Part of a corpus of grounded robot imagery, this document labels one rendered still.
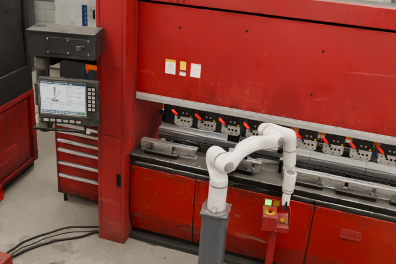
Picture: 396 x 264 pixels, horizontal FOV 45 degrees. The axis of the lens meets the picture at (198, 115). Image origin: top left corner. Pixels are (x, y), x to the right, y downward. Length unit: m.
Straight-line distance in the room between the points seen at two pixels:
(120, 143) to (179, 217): 0.84
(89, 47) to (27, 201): 2.17
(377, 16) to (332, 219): 1.56
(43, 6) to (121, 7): 5.46
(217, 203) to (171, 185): 1.04
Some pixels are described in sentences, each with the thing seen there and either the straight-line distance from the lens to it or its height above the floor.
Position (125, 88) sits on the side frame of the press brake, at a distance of 3.80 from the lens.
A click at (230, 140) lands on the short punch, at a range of 3.91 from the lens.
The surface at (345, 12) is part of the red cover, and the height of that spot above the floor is 2.24.
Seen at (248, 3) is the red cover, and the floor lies 2.23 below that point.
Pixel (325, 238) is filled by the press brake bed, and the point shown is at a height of 0.50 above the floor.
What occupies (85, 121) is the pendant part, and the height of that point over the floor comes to 1.28.
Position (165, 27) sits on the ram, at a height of 1.97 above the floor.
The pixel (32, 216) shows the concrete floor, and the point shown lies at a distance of 4.98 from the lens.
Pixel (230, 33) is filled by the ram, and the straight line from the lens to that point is 3.61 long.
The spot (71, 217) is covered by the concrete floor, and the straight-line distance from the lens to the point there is 4.90.
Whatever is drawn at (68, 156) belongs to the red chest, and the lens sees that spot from 4.81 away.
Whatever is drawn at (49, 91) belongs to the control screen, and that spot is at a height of 1.50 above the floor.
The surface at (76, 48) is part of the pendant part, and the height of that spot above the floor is 1.84.
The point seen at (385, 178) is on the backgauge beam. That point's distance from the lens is 4.19.
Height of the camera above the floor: 2.77
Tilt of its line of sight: 23 degrees down
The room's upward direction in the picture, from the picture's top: 4 degrees clockwise
